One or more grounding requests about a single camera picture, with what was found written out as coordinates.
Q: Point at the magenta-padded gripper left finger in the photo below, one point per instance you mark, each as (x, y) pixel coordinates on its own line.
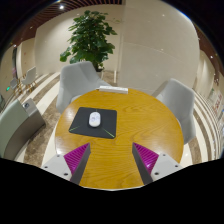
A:
(77, 156)

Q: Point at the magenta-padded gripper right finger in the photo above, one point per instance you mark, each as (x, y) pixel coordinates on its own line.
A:
(146, 156)

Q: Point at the white printed computer mouse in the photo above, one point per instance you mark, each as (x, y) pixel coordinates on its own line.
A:
(94, 119)

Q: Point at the black mouse pad green lines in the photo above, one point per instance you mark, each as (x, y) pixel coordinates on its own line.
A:
(108, 123)

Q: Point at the grey armchair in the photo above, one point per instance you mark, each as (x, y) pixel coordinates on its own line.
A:
(178, 103)
(76, 81)

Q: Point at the grey-green sofa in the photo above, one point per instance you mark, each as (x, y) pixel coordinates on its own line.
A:
(11, 130)

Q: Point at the small light grey chair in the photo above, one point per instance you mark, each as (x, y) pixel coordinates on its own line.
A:
(15, 85)
(30, 76)

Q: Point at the potted green leafy plant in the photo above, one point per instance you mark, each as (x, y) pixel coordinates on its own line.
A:
(90, 36)

